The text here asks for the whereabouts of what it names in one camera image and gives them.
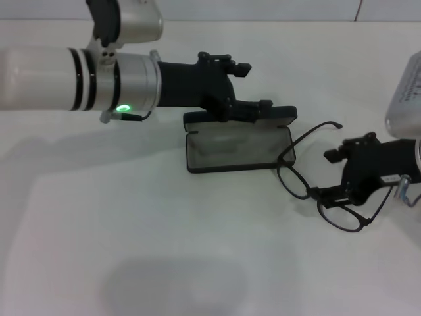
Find black glasses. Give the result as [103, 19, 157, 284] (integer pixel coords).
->
[277, 120, 394, 234]

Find left gripper cable with connector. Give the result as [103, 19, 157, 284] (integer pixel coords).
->
[99, 108, 154, 125]

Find black glasses case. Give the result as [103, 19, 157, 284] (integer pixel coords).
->
[182, 105, 299, 174]

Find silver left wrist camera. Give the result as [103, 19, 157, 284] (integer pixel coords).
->
[86, 0, 164, 66]

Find gripper cable with connector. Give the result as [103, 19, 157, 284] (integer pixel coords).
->
[393, 174, 421, 209]
[99, 108, 154, 125]

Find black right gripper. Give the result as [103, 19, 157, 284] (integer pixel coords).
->
[305, 136, 420, 209]

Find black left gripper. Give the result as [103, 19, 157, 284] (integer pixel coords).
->
[157, 51, 274, 124]

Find right gripper cable with connector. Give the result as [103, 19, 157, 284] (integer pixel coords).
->
[393, 174, 421, 209]

